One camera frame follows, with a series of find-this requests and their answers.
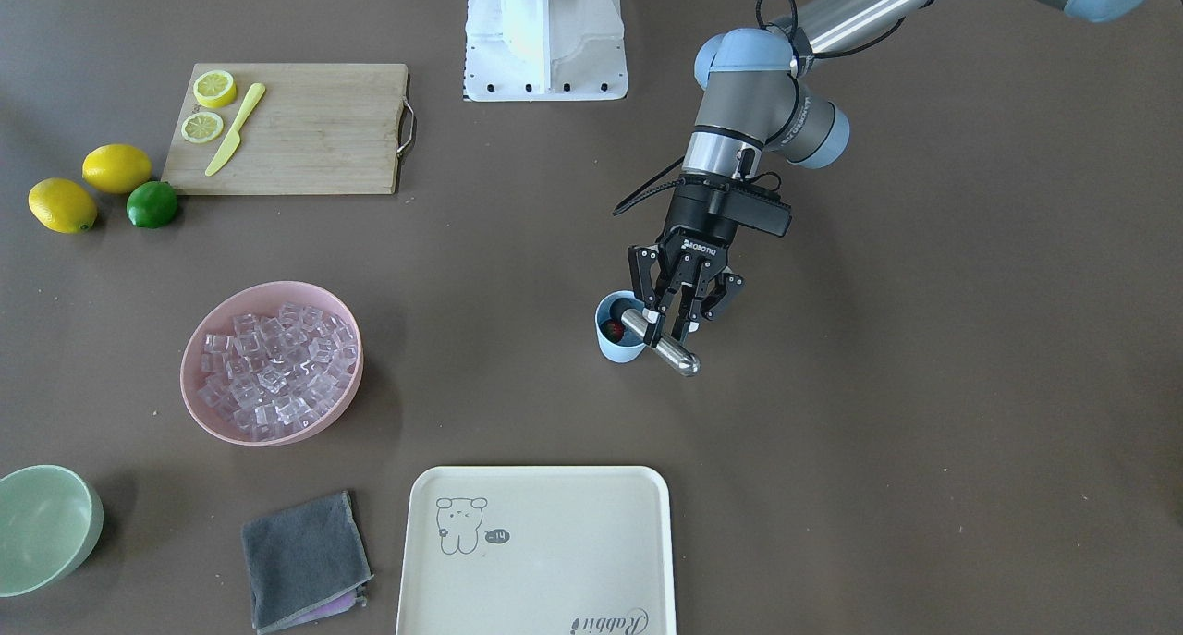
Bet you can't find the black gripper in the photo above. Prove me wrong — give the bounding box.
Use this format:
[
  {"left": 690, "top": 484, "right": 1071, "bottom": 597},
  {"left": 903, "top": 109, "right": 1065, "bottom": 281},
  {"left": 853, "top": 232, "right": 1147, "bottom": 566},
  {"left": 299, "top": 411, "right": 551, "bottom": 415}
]
[{"left": 627, "top": 175, "right": 793, "bottom": 348}]

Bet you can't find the steel muddler black tip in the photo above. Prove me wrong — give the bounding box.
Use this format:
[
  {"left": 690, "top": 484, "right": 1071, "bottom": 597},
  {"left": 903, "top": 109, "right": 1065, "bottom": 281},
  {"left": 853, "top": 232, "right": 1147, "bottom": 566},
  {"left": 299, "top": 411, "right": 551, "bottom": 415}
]
[{"left": 620, "top": 307, "right": 702, "bottom": 377}]

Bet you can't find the light blue cup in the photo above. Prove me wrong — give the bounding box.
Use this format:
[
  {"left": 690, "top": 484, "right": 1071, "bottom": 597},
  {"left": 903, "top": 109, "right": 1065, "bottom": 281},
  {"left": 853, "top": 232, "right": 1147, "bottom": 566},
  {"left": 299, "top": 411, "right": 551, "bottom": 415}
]
[{"left": 594, "top": 290, "right": 645, "bottom": 364}]

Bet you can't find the red strawberry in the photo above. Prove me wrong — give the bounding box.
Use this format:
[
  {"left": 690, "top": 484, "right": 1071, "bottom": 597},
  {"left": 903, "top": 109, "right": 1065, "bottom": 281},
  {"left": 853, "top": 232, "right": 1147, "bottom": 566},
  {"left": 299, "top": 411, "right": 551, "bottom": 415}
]
[{"left": 599, "top": 318, "right": 627, "bottom": 344}]

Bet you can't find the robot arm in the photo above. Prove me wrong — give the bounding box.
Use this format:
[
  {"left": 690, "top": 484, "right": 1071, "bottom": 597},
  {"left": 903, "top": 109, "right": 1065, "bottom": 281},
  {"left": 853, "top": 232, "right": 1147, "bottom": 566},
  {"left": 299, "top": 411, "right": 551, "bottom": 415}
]
[{"left": 610, "top": 0, "right": 1145, "bottom": 348}]

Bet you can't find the pile of clear ice cubes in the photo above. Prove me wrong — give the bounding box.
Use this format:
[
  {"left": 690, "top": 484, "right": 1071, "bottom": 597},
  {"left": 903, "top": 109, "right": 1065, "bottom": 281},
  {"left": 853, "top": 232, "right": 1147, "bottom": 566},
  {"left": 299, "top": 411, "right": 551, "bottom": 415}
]
[{"left": 194, "top": 300, "right": 360, "bottom": 438}]

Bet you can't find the cream rabbit tray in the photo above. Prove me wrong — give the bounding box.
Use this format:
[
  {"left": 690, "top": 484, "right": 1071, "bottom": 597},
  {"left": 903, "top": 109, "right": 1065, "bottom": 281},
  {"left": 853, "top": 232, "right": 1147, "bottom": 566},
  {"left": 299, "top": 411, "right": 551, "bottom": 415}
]
[{"left": 396, "top": 466, "right": 677, "bottom": 634}]

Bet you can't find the wooden cutting board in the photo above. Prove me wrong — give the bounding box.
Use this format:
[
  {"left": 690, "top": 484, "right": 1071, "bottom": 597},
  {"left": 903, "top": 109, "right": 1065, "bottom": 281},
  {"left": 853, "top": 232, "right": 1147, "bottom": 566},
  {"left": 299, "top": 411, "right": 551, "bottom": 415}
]
[{"left": 161, "top": 61, "right": 409, "bottom": 196}]

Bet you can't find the pink bowl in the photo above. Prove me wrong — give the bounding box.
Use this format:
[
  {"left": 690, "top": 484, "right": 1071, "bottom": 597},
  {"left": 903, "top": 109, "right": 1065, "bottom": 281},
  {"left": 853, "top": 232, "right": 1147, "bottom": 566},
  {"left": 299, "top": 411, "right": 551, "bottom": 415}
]
[{"left": 179, "top": 281, "right": 364, "bottom": 447}]

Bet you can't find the yellow plastic knife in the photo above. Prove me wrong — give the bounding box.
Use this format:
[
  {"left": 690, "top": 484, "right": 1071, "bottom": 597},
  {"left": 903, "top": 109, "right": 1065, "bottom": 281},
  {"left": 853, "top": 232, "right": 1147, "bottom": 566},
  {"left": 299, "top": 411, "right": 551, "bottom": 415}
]
[{"left": 203, "top": 82, "right": 267, "bottom": 177}]

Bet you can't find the grey folded cloth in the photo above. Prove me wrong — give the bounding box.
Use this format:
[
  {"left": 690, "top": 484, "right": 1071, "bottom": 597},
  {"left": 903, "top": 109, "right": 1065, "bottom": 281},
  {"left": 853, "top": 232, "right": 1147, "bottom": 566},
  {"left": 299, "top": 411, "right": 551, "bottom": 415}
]
[{"left": 241, "top": 491, "right": 373, "bottom": 634}]

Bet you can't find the lemon half lower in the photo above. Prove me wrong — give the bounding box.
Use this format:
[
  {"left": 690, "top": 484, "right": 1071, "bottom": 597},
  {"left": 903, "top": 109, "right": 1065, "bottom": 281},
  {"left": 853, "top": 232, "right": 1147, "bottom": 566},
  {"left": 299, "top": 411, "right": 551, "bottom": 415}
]
[{"left": 190, "top": 69, "right": 238, "bottom": 108}]

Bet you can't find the lemon slice upper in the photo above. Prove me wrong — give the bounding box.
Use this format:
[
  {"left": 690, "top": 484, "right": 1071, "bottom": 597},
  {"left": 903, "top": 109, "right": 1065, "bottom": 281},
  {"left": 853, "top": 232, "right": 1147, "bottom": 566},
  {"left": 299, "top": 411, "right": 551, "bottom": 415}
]
[{"left": 177, "top": 110, "right": 225, "bottom": 145}]

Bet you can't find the green lime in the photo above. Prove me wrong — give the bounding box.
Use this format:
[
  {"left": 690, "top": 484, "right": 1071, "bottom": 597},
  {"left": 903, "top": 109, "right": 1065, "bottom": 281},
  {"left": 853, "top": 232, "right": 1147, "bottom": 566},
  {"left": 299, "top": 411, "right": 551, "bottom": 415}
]
[{"left": 127, "top": 181, "right": 180, "bottom": 229}]

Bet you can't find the yellow lemon far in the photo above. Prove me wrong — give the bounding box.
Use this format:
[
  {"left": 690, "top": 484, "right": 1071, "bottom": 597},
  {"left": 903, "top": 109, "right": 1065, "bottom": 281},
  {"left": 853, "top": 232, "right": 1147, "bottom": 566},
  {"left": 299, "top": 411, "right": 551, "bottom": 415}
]
[{"left": 80, "top": 143, "right": 151, "bottom": 194}]

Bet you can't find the yellow lemon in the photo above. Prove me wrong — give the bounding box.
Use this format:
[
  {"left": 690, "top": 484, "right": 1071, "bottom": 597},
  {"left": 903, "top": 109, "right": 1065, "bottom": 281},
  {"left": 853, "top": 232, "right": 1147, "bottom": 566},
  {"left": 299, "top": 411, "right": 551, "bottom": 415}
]
[
  {"left": 80, "top": 143, "right": 151, "bottom": 194},
  {"left": 27, "top": 177, "right": 98, "bottom": 234}
]

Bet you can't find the yellow lemon near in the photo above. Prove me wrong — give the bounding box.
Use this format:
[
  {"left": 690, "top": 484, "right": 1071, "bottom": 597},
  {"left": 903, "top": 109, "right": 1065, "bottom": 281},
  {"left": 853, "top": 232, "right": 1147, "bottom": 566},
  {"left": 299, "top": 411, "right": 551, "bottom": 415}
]
[{"left": 27, "top": 177, "right": 98, "bottom": 234}]

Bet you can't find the green bowl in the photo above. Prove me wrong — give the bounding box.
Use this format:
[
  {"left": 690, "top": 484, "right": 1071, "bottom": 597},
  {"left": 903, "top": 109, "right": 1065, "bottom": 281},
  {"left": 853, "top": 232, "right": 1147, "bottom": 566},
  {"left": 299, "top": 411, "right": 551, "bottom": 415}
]
[{"left": 1, "top": 465, "right": 104, "bottom": 598}]

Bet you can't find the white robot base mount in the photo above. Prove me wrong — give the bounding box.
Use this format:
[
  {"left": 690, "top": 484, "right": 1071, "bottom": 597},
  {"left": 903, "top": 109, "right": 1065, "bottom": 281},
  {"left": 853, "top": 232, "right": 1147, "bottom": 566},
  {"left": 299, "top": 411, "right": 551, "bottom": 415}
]
[{"left": 463, "top": 0, "right": 629, "bottom": 102}]

